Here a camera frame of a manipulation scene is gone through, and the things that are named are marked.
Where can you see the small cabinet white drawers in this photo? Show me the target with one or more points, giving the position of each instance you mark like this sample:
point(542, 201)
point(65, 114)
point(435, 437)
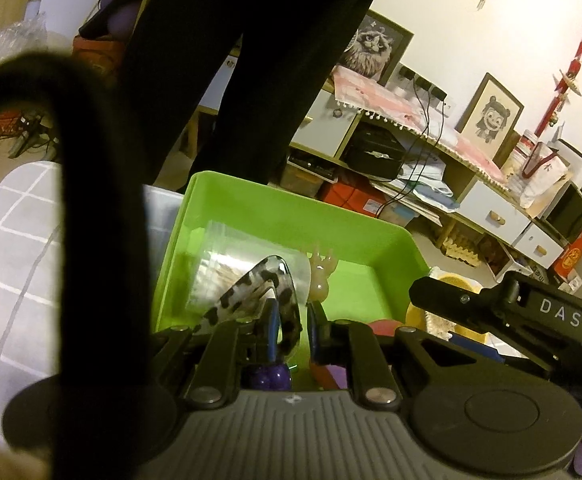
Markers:
point(491, 210)

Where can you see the black appliance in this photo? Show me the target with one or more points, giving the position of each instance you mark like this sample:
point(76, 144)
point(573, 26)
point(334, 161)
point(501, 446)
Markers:
point(568, 212)

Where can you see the stack of papers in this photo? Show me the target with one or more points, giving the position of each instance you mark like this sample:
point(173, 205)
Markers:
point(431, 185)

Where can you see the red basket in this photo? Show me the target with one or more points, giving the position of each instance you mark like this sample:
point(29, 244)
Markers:
point(6, 125)

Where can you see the clear plastic bag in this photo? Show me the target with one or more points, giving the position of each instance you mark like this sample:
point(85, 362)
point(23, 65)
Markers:
point(11, 40)

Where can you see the pink toy figure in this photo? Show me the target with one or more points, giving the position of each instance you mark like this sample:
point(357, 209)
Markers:
point(383, 329)

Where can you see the purple round item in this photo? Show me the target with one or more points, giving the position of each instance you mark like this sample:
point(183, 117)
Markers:
point(121, 17)

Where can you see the orange cardboard box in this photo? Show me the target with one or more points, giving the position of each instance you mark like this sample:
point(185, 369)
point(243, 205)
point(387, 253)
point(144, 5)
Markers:
point(343, 197)

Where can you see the framed raccoon picture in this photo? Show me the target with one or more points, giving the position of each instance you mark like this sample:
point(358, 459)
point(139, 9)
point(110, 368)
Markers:
point(373, 45)

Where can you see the yellow toy pot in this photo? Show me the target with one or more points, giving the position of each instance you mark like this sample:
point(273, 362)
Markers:
point(416, 317)

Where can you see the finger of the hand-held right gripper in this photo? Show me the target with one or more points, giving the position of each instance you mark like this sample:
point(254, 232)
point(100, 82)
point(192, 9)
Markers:
point(451, 302)

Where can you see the person's black clothing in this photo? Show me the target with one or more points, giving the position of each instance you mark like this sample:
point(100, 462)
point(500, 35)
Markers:
point(246, 60)

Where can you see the white paper bag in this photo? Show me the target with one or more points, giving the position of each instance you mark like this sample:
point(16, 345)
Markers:
point(546, 180)

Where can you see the black box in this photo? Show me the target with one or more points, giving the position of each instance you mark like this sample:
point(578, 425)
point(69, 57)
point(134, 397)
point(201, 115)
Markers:
point(373, 152)

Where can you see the framed cartoon girl picture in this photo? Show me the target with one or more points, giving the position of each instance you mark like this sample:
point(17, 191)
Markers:
point(488, 120)

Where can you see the red printed box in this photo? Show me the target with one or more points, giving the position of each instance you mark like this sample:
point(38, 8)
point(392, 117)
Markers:
point(573, 257)

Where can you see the spotted hair claw clip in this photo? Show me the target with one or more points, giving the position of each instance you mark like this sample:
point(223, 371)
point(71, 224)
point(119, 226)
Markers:
point(281, 285)

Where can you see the orange snack bag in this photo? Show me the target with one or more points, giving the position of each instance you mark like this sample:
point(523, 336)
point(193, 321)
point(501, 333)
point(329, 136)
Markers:
point(96, 55)

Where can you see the green plastic box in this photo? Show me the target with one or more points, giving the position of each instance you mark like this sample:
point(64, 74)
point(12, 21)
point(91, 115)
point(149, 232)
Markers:
point(271, 210)

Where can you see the translucent beige toy hand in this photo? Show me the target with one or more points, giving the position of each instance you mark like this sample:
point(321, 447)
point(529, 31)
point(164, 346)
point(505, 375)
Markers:
point(319, 285)

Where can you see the clear cotton swab jar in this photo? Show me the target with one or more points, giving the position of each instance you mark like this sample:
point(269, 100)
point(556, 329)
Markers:
point(221, 260)

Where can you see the pink fringed cloth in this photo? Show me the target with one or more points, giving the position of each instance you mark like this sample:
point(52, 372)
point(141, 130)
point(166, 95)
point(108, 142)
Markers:
point(386, 97)

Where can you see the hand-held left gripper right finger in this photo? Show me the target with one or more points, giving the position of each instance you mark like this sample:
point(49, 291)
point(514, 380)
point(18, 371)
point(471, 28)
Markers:
point(315, 332)

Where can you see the purple toy grapes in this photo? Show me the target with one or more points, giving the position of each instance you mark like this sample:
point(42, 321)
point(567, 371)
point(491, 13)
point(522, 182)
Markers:
point(266, 377)

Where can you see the egg tray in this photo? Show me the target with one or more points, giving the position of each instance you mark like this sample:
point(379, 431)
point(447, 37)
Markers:
point(458, 252)

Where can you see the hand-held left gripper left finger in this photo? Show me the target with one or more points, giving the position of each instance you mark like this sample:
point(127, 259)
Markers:
point(272, 332)

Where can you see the long red hanging decoration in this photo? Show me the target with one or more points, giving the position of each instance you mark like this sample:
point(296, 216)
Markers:
point(578, 60)

